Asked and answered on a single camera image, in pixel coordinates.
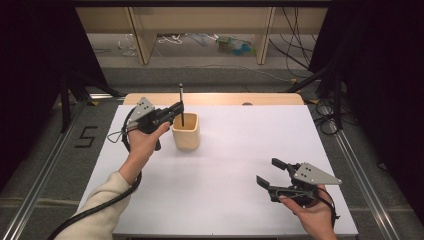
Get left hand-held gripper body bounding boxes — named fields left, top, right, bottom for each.
left=125, top=96, right=174, bottom=153

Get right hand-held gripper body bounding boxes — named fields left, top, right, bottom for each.
left=266, top=162, right=343, bottom=208

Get black pen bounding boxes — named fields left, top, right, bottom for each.
left=178, top=82, right=185, bottom=128

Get square wooden pen holder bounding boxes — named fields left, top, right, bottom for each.
left=171, top=112, right=201, bottom=152

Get person's left hand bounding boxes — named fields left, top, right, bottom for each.
left=123, top=121, right=171, bottom=175

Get person's right hand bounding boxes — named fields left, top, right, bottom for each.
left=279, top=185, right=338, bottom=240

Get wooden table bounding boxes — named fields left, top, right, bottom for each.
left=122, top=92, right=306, bottom=106

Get white board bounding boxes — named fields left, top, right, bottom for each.
left=76, top=104, right=359, bottom=238

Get clear plastic bag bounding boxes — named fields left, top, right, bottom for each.
left=117, top=33, right=138, bottom=57

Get black metal stand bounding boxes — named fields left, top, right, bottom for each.
left=58, top=71, right=122, bottom=134
left=283, top=63, right=345, bottom=131

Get beige wooden shelf unit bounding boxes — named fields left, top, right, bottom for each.
left=75, top=6, right=329, bottom=66

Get dark curtain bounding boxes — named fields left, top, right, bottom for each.
left=0, top=0, right=108, bottom=193
left=309, top=0, right=424, bottom=218

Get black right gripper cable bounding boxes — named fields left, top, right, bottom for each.
left=316, top=186, right=341, bottom=232

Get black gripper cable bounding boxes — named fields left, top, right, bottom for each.
left=316, top=186, right=341, bottom=232
left=46, top=105, right=144, bottom=240

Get thin grey wire loop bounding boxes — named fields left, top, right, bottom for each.
left=106, top=128, right=130, bottom=145

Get aluminium floor rail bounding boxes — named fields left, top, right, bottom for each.
left=0, top=94, right=125, bottom=240
left=316, top=104, right=403, bottom=240

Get coiled black floor cables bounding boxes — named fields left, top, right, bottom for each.
left=313, top=99, right=345, bottom=136

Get coiled white cable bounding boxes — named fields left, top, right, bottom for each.
left=157, top=34, right=184, bottom=46

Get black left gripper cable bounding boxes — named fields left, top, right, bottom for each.
left=46, top=105, right=144, bottom=240

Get bundle of black hanging cables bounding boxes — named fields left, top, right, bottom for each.
left=268, top=7, right=318, bottom=80

